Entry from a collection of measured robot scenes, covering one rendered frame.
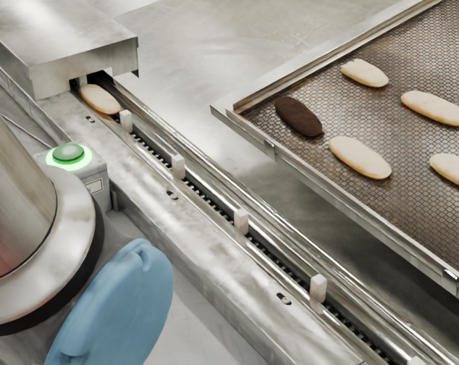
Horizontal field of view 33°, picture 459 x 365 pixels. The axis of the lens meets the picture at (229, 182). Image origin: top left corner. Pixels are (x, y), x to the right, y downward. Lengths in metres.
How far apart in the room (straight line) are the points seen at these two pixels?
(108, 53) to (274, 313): 0.56
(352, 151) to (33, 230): 0.58
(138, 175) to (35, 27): 0.37
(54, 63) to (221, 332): 0.51
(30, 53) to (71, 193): 0.72
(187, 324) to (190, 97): 0.49
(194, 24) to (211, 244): 0.69
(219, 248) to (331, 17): 0.75
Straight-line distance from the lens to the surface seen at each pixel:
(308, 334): 0.78
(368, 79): 1.08
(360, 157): 0.95
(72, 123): 1.11
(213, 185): 0.99
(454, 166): 0.93
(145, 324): 0.53
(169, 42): 1.42
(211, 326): 0.84
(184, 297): 0.88
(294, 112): 1.03
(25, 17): 1.31
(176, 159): 1.00
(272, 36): 1.44
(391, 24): 1.21
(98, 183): 0.97
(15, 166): 0.43
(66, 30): 1.25
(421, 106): 1.03
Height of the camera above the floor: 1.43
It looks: 36 degrees down
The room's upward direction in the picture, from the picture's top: straight up
